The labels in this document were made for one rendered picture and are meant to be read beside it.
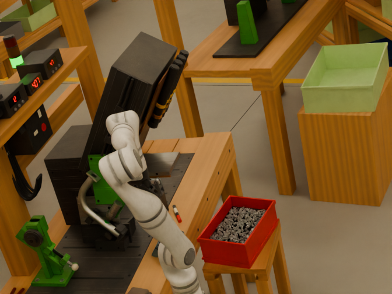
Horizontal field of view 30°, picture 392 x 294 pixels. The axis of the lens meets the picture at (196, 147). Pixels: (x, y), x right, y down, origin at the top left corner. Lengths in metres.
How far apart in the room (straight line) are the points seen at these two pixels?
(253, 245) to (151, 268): 0.41
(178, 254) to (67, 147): 1.06
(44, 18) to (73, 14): 5.13
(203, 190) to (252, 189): 1.67
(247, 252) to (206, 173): 0.64
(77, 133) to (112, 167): 1.27
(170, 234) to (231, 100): 4.06
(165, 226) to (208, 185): 1.13
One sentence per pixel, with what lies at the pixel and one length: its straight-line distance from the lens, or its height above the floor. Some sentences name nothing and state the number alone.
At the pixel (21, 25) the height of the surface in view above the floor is 0.38.
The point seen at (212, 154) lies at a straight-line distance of 3.51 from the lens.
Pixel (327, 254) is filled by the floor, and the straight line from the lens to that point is 4.22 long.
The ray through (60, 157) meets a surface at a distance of 3.09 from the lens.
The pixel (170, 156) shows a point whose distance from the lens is 3.08.
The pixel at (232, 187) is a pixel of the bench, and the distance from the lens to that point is 3.75.
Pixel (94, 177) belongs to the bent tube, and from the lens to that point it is 2.97.
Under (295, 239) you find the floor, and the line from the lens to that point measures 4.36.
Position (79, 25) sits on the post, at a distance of 3.58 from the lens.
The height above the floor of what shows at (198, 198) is 0.90.
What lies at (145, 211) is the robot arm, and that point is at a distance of 2.11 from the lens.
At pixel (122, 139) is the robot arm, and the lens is 2.12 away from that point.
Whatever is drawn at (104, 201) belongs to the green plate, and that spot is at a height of 1.08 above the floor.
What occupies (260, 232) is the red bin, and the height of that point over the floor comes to 0.88.
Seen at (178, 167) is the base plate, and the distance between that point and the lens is 3.46.
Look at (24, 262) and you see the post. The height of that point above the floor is 0.95.
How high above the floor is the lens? 2.56
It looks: 27 degrees down
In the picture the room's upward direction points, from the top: 13 degrees counter-clockwise
